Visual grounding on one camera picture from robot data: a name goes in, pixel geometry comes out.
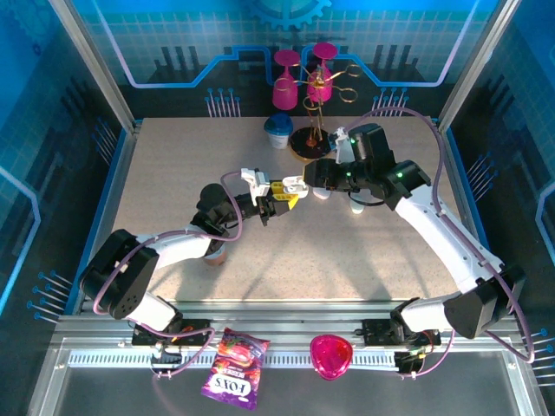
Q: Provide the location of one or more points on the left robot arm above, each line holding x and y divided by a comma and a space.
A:
117, 277

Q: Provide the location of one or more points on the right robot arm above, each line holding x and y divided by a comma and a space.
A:
438, 234

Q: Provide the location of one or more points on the gold stand with pink glasses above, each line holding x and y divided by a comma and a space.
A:
312, 148

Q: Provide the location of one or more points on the metal tin can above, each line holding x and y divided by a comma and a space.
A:
215, 258

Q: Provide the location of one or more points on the white cup with blue lid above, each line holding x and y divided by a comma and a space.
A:
278, 130

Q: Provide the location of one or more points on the pink wine glass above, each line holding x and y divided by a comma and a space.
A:
318, 89
285, 93

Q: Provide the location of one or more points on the small black connector module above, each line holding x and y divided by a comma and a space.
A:
407, 362
167, 357

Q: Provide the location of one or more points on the pink plastic bowl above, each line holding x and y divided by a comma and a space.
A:
331, 355

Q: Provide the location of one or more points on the purple candy bag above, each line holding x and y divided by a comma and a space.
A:
234, 372

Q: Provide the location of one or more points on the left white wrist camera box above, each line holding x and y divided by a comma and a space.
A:
260, 184

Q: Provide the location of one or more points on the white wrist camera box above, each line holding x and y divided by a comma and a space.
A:
344, 149
260, 184

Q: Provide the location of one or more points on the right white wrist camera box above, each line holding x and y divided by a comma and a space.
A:
344, 149

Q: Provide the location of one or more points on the aluminium rail beam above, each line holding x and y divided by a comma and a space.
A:
282, 312

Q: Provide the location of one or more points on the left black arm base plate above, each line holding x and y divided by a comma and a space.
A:
195, 331

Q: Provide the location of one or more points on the aluminium frame post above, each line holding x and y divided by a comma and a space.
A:
477, 60
95, 60

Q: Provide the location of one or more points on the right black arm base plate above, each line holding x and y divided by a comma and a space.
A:
375, 331

